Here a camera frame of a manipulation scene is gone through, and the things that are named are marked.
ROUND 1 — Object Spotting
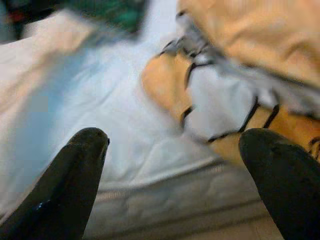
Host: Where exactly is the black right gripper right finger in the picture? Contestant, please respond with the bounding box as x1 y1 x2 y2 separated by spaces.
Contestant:
238 128 320 240

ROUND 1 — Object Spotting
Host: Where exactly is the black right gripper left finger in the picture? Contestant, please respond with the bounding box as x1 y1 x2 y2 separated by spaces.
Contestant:
0 127 111 240

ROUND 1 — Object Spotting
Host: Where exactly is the yellow cartoon print blanket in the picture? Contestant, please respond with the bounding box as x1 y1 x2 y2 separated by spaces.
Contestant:
141 0 320 166

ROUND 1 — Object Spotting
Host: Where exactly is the dark red green book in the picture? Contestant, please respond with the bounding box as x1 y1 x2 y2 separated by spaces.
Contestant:
67 0 148 35

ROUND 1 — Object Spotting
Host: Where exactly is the white quilted mattress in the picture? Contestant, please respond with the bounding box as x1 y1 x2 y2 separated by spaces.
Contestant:
0 9 276 240

